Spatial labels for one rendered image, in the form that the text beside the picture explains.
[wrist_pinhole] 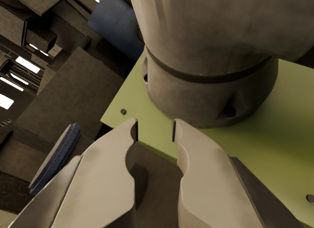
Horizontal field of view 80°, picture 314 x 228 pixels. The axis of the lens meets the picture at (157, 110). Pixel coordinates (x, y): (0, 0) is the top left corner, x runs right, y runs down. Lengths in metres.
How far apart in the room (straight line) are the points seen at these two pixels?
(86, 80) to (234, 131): 1.94
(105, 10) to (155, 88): 2.55
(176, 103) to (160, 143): 0.07
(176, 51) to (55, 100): 1.84
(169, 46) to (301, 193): 0.22
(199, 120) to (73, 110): 1.78
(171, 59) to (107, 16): 2.60
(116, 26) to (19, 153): 1.87
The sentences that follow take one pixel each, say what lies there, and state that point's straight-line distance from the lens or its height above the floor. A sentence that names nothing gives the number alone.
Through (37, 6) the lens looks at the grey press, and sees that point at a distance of 3.04.
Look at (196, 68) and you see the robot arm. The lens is 0.17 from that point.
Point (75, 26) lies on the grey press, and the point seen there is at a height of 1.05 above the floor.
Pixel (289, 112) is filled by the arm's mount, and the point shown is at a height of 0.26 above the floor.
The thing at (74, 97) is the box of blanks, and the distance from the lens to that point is 2.01.
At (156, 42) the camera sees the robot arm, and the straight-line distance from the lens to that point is 0.17.
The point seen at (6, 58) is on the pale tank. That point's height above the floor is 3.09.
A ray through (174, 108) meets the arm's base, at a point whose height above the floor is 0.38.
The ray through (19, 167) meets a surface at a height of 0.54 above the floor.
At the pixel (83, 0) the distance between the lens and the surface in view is 7.03.
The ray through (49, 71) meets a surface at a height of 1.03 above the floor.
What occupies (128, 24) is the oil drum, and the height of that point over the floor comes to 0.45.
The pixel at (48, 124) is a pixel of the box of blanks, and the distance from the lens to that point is 1.90.
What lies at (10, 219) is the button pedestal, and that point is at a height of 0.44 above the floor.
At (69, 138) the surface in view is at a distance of 0.81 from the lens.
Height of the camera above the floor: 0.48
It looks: 22 degrees down
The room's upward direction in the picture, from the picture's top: 55 degrees counter-clockwise
